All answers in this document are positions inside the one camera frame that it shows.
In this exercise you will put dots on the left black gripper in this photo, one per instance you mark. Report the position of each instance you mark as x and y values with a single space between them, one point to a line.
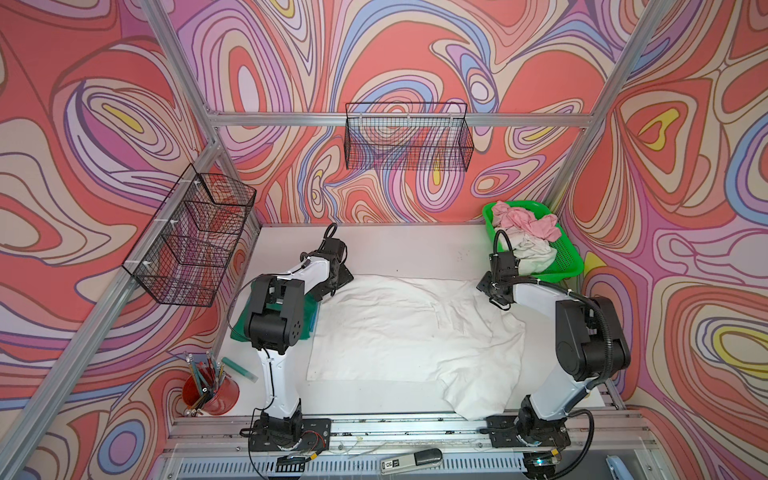
345 276

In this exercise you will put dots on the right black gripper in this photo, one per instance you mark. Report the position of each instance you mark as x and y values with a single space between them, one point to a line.
484 285

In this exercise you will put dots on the green plastic basket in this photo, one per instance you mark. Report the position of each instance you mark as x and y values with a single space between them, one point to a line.
568 262

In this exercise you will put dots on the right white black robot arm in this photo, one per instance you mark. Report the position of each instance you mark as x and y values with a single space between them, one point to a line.
589 345

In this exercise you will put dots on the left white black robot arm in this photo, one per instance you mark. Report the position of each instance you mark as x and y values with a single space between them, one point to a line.
274 323

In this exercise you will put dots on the white patterned t shirt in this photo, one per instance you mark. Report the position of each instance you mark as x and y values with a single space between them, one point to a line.
535 255

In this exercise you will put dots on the pink t shirt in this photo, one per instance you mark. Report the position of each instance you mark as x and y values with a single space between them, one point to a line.
521 219

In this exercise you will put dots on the green marker pen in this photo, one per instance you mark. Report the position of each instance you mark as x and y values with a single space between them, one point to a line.
240 370

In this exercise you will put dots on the red pen cup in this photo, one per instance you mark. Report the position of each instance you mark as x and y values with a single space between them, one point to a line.
209 389

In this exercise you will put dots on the grey black handheld device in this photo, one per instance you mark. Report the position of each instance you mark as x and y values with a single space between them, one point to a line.
419 460

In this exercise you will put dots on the back black wire basket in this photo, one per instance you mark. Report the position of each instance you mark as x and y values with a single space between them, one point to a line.
407 135

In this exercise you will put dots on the black wire basket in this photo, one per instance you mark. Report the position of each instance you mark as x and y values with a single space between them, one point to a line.
195 233
407 135

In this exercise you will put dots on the left black wire basket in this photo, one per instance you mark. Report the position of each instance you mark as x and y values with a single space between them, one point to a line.
195 233

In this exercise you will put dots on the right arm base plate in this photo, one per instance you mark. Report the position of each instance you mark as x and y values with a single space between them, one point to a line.
526 430

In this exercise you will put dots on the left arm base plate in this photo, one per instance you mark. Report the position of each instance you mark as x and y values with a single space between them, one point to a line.
305 435

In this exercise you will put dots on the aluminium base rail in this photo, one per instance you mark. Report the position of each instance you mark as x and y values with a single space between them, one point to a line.
380 433

